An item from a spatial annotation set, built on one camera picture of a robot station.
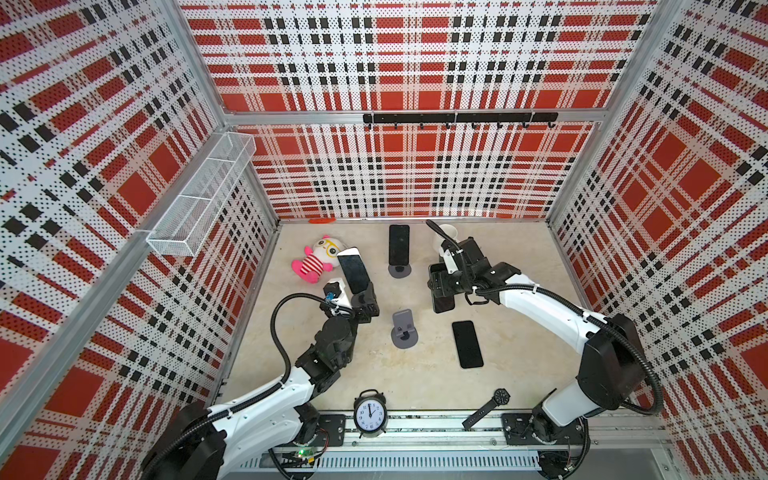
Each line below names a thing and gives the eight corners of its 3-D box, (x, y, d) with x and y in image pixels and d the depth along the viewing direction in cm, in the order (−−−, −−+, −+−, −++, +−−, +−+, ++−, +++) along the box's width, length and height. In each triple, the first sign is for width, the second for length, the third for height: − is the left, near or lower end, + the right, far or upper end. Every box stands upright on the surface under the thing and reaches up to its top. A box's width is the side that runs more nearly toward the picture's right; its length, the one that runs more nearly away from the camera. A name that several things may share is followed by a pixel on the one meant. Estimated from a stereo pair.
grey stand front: (395, 351, 89) (394, 335, 80) (389, 331, 93) (388, 313, 84) (416, 345, 90) (417, 329, 81) (409, 326, 94) (410, 308, 85)
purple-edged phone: (390, 274, 107) (388, 246, 95) (391, 253, 113) (389, 224, 101) (409, 274, 107) (409, 246, 95) (408, 253, 113) (409, 224, 101)
